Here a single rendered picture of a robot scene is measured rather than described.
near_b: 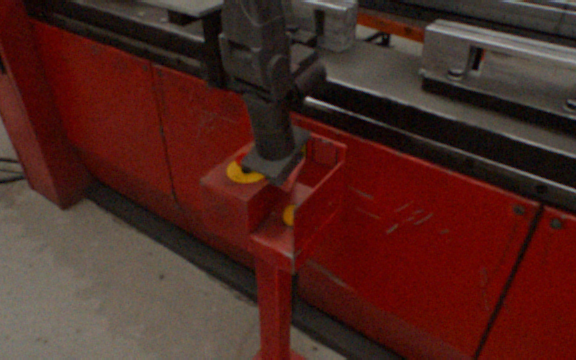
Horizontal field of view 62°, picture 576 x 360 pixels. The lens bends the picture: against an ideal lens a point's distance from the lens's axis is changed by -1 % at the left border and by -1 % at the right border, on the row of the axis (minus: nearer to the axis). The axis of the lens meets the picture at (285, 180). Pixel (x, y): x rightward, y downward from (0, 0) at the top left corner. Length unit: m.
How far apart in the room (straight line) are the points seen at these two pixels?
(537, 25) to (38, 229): 1.80
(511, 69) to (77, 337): 1.40
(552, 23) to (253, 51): 0.76
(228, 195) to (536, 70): 0.57
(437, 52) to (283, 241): 0.46
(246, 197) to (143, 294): 0.98
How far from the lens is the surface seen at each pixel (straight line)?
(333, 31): 1.07
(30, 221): 2.16
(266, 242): 0.83
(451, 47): 0.97
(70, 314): 1.75
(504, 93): 0.92
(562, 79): 0.94
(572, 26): 1.19
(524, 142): 0.86
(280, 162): 0.70
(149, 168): 1.60
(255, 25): 0.56
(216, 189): 0.83
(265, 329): 1.14
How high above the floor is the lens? 1.29
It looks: 38 degrees down
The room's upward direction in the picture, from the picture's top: straight up
